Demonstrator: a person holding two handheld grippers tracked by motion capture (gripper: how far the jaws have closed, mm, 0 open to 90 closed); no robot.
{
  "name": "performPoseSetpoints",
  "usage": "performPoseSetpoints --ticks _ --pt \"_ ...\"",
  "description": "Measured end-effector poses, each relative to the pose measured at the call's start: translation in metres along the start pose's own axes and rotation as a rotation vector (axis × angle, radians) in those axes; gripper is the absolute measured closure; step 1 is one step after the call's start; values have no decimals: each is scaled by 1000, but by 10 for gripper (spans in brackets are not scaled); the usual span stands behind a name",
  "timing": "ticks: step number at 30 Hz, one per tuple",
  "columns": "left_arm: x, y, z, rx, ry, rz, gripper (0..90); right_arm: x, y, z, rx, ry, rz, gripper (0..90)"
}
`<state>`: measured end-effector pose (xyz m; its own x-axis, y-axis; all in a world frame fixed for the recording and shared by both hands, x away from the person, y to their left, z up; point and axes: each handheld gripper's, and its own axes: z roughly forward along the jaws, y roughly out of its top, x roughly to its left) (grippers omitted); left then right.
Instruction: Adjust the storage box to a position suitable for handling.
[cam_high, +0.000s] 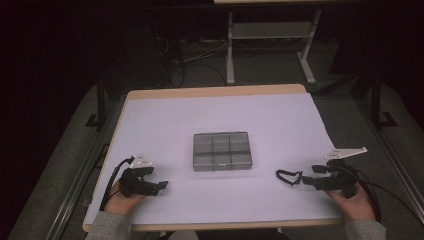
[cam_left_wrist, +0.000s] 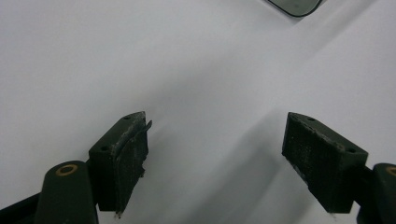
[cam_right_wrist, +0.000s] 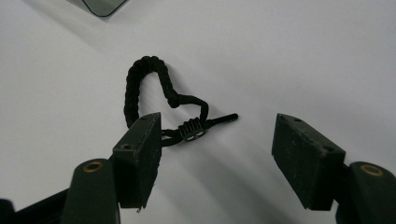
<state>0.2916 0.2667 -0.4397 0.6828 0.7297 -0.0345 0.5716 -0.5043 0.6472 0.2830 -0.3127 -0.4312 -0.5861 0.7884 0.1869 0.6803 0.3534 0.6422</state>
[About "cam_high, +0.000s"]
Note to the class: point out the wooden table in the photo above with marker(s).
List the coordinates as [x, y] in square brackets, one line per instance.
[216, 90]

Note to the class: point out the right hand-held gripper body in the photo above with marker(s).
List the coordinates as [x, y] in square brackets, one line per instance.
[340, 178]

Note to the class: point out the white paper sheet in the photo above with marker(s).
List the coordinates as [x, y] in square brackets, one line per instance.
[216, 113]

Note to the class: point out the person's right hand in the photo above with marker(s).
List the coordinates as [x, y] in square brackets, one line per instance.
[353, 208]

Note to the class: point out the clear plastic compartment box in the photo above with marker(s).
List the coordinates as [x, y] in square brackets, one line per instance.
[221, 151]

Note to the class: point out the person's left hand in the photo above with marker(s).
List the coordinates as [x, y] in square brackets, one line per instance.
[123, 203]

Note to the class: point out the black metal stand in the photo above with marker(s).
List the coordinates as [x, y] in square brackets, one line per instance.
[376, 100]
[101, 106]

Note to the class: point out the aluminium floor rail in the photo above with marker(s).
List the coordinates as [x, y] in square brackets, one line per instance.
[393, 156]
[80, 180]

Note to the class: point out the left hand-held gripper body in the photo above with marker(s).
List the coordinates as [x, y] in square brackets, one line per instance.
[133, 181]

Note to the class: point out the white metal desk frame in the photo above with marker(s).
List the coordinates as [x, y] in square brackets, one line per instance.
[270, 30]

